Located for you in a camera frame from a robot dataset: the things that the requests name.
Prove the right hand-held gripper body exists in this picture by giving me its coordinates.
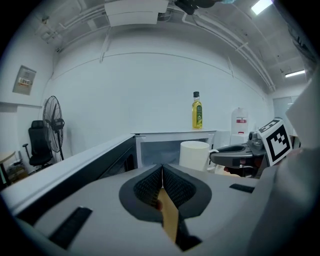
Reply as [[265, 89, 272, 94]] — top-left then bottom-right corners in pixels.
[[234, 117, 294, 179]]

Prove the white cup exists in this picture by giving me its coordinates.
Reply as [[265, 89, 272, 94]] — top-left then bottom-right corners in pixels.
[[179, 140, 220, 173]]

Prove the black office chair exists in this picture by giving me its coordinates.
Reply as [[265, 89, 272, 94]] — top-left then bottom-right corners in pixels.
[[22, 120, 55, 169]]

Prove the person's white shirt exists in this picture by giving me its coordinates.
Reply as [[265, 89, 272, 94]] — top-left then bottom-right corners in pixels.
[[258, 74, 320, 251]]

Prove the clear water jug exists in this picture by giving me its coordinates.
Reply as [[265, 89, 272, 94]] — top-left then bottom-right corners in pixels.
[[230, 107, 249, 136]]

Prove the white microwave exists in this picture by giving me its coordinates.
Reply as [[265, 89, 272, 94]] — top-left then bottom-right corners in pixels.
[[0, 129, 218, 226]]

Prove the long ceiling light tube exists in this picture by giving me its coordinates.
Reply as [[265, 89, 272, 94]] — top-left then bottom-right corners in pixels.
[[284, 70, 307, 78]]

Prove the square ceiling light panel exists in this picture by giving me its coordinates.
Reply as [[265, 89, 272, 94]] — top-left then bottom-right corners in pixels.
[[250, 0, 274, 15]]

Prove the black head-worn camera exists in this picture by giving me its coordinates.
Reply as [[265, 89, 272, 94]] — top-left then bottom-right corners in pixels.
[[173, 0, 219, 16]]

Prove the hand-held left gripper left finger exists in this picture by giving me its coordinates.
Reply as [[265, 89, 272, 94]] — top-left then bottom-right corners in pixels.
[[32, 164, 184, 256]]

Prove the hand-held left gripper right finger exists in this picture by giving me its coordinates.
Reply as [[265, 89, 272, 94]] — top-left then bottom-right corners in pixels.
[[162, 164, 261, 256]]

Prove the yellow oil bottle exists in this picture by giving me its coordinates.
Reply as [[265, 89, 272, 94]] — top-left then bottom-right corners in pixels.
[[191, 91, 204, 131]]

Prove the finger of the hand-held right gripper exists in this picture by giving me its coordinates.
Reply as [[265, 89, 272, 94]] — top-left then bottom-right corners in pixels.
[[209, 150, 254, 168], [215, 144, 249, 154]]

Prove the white ceiling air conditioner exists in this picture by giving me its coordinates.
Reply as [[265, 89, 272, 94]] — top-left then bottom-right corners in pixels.
[[103, 0, 169, 28]]

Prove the black standing fan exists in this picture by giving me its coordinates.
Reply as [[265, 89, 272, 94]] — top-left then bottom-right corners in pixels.
[[42, 95, 66, 161]]

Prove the grey electrical panel box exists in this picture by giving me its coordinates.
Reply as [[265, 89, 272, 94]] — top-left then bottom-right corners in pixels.
[[12, 65, 37, 96]]

